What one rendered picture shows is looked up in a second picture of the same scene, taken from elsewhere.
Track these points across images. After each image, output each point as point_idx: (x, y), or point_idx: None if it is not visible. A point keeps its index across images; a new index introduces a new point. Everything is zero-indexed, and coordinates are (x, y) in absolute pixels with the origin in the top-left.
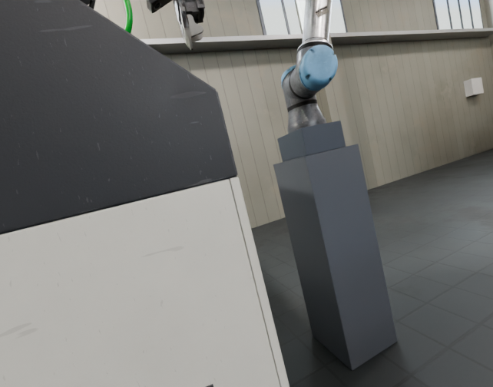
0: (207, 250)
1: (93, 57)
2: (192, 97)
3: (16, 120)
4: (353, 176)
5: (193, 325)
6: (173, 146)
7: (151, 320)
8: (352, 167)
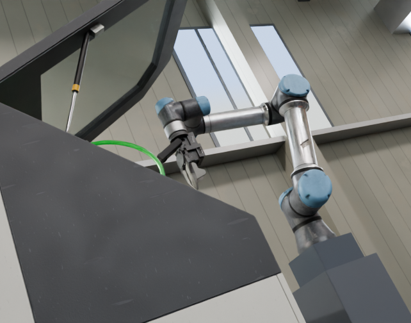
0: None
1: (179, 207)
2: (241, 222)
3: (143, 250)
4: (383, 286)
5: None
6: (235, 256)
7: None
8: (378, 277)
